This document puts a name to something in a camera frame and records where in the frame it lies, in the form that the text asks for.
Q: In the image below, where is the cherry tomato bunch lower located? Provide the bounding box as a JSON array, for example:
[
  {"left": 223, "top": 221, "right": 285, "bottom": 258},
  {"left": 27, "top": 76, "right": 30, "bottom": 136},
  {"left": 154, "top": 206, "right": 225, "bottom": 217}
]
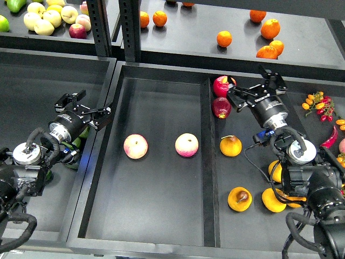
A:
[{"left": 336, "top": 153, "right": 345, "bottom": 196}]

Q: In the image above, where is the pink peach on shelf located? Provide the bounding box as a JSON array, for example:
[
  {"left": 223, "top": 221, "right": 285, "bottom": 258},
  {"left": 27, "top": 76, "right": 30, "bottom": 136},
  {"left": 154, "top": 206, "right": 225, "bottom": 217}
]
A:
[{"left": 75, "top": 14, "right": 91, "bottom": 32}]

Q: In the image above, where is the black centre divided tray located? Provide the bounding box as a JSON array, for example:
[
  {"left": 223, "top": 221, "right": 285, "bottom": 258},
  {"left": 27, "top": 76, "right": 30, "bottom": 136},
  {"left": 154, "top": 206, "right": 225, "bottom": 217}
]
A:
[{"left": 65, "top": 60, "right": 345, "bottom": 259}]

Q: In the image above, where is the orange tomatoes right edge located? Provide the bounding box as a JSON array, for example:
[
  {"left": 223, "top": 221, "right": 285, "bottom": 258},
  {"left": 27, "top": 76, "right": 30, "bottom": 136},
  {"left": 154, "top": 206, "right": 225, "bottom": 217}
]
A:
[{"left": 336, "top": 119, "right": 345, "bottom": 131}]

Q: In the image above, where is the large orange right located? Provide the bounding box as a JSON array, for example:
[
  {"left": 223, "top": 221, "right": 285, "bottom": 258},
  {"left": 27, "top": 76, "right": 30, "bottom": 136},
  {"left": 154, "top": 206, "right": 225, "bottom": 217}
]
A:
[{"left": 260, "top": 19, "right": 281, "bottom": 40}]

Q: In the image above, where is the peach at right edge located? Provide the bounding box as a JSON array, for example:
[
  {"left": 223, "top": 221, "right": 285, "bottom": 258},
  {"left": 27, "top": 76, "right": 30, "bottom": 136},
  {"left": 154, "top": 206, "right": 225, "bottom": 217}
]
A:
[{"left": 339, "top": 139, "right": 345, "bottom": 154}]

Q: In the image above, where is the black left tray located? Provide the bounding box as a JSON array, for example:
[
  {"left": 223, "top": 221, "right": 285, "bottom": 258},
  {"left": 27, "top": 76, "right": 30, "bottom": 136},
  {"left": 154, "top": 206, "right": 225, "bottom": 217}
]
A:
[{"left": 1, "top": 48, "right": 116, "bottom": 250}]

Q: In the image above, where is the dark red apple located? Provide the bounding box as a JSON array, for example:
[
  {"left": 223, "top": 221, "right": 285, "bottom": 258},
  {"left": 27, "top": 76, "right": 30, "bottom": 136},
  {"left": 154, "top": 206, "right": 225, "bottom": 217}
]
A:
[{"left": 211, "top": 97, "right": 232, "bottom": 119}]

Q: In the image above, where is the black shelf post right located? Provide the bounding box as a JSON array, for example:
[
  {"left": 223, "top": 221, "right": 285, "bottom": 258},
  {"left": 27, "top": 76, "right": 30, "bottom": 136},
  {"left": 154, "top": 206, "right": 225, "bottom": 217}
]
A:
[{"left": 119, "top": 0, "right": 141, "bottom": 63}]

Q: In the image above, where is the orange lower right back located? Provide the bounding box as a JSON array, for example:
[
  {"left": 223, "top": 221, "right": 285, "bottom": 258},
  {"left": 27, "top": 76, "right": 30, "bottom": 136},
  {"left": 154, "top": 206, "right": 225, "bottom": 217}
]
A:
[{"left": 269, "top": 40, "right": 285, "bottom": 56}]

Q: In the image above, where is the lime green fruit edge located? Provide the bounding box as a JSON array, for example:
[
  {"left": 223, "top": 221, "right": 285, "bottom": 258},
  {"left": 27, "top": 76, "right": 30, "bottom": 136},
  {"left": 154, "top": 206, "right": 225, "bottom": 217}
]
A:
[{"left": 0, "top": 15, "right": 10, "bottom": 32}]

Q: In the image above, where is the pale yellow apple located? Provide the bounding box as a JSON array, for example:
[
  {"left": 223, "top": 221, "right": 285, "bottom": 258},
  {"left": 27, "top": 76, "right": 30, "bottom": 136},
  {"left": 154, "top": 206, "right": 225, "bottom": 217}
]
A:
[
  {"left": 23, "top": 12, "right": 41, "bottom": 31},
  {"left": 60, "top": 5, "right": 79, "bottom": 24},
  {"left": 43, "top": 10, "right": 62, "bottom": 28},
  {"left": 33, "top": 19, "right": 54, "bottom": 36}
]

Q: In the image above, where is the pale yellow apple front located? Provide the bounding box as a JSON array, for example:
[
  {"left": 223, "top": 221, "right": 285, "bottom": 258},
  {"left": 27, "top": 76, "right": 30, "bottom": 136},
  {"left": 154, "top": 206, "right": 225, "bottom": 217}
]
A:
[{"left": 33, "top": 19, "right": 54, "bottom": 36}]

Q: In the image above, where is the pale yellow apple centre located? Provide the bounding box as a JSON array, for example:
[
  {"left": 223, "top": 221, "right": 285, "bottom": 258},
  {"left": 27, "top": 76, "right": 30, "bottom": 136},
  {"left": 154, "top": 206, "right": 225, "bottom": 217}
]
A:
[{"left": 43, "top": 10, "right": 62, "bottom": 28}]

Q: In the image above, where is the cherry tomato bunch upper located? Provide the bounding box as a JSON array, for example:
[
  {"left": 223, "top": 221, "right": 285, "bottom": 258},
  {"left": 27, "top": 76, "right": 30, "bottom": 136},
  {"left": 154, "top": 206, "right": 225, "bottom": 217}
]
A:
[{"left": 301, "top": 91, "right": 335, "bottom": 122}]

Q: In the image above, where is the pale yellow apple right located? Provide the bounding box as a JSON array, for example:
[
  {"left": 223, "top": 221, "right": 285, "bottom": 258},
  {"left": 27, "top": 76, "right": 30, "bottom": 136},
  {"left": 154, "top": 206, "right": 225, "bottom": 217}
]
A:
[{"left": 60, "top": 5, "right": 79, "bottom": 24}]

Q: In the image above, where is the pink yellow apple left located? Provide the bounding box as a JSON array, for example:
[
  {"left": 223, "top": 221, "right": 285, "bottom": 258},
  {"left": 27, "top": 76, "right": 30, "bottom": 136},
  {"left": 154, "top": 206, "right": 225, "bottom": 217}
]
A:
[{"left": 123, "top": 134, "right": 148, "bottom": 159}]

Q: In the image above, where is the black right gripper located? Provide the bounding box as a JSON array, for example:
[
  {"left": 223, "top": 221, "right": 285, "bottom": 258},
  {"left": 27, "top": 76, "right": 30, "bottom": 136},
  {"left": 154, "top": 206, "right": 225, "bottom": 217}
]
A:
[{"left": 226, "top": 65, "right": 288, "bottom": 129}]

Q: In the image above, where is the cherry tomato bunch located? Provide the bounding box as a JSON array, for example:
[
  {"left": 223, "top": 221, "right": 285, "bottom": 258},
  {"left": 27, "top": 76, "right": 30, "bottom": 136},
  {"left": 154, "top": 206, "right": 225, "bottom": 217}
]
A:
[
  {"left": 336, "top": 153, "right": 345, "bottom": 196},
  {"left": 301, "top": 91, "right": 335, "bottom": 122}
]

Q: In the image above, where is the orange lower right front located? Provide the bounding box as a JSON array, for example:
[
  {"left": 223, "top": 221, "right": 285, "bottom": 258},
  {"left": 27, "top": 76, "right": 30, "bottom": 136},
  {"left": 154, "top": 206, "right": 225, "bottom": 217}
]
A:
[{"left": 256, "top": 45, "right": 278, "bottom": 59}]

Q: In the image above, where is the bright red apple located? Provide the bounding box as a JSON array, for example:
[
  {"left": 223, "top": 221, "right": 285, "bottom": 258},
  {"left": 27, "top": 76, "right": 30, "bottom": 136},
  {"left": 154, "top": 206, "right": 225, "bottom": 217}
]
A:
[{"left": 213, "top": 76, "right": 237, "bottom": 98}]

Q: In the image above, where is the orange small left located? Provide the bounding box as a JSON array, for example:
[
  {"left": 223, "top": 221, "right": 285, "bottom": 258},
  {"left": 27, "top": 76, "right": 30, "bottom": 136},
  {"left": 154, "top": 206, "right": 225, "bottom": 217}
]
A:
[{"left": 140, "top": 11, "right": 150, "bottom": 28}]

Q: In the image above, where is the orange middle shelf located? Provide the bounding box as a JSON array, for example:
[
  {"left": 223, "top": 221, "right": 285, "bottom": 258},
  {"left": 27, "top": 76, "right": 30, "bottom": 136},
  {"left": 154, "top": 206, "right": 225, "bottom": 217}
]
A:
[{"left": 216, "top": 31, "right": 232, "bottom": 47}]

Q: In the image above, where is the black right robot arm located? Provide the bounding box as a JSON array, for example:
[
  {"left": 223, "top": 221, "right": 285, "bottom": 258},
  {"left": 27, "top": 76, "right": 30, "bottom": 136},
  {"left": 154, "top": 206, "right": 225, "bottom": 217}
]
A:
[{"left": 226, "top": 67, "right": 344, "bottom": 258}]

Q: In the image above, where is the pink yellow apple right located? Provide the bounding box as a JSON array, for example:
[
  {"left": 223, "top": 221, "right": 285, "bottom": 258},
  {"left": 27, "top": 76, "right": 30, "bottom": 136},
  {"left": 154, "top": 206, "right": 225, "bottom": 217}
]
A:
[{"left": 175, "top": 133, "right": 199, "bottom": 158}]

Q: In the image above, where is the red chili pepper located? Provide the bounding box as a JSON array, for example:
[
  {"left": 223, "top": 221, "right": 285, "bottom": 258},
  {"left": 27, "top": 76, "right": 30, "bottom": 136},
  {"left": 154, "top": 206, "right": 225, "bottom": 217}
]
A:
[{"left": 320, "top": 126, "right": 338, "bottom": 149}]

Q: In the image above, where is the red apple on shelf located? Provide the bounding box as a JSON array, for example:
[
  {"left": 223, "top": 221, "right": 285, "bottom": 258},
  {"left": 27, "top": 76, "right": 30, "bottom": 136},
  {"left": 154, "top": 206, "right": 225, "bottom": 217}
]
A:
[{"left": 69, "top": 23, "right": 87, "bottom": 39}]

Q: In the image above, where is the black shelf post left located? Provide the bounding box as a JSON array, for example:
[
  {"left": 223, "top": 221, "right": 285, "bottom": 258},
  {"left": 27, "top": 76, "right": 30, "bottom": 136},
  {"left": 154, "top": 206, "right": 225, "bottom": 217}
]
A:
[{"left": 86, "top": 0, "right": 112, "bottom": 57}]

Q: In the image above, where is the pink yellow apple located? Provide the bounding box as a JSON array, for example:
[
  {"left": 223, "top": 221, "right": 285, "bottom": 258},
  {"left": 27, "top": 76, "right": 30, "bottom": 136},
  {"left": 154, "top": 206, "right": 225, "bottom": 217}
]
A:
[
  {"left": 175, "top": 133, "right": 199, "bottom": 158},
  {"left": 123, "top": 134, "right": 148, "bottom": 159}
]

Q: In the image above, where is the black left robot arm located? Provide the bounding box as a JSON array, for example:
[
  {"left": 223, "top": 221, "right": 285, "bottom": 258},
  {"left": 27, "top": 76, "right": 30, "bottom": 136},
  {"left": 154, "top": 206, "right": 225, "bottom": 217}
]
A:
[{"left": 1, "top": 90, "right": 112, "bottom": 253}]

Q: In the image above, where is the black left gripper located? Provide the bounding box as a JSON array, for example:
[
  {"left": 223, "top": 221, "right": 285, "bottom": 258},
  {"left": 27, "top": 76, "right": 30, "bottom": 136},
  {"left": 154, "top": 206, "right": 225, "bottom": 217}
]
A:
[{"left": 49, "top": 90, "right": 113, "bottom": 142}]

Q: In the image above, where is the green avocado middle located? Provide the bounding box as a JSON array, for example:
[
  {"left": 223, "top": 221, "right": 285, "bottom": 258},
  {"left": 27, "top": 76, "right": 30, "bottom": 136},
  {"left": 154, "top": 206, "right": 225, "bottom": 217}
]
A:
[{"left": 62, "top": 137, "right": 81, "bottom": 150}]

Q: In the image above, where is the pale yellow apple left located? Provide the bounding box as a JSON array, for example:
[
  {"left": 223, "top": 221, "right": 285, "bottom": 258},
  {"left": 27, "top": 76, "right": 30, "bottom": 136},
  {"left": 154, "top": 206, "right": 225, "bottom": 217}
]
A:
[{"left": 23, "top": 12, "right": 41, "bottom": 31}]

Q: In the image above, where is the orange top right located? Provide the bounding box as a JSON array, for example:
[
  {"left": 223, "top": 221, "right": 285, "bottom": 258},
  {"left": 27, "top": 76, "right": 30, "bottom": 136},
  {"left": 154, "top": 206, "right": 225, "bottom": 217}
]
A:
[{"left": 249, "top": 10, "right": 267, "bottom": 23}]

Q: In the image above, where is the yellow pear brown stem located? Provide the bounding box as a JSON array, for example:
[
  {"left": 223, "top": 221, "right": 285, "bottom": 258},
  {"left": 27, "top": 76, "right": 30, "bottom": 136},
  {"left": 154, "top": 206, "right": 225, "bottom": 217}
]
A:
[{"left": 227, "top": 187, "right": 252, "bottom": 212}]

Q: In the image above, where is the black shelf post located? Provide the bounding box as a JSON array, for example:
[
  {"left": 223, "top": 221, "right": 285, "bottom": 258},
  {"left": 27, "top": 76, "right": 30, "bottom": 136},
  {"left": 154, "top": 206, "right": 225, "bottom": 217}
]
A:
[
  {"left": 86, "top": 0, "right": 112, "bottom": 57},
  {"left": 119, "top": 0, "right": 141, "bottom": 63}
]

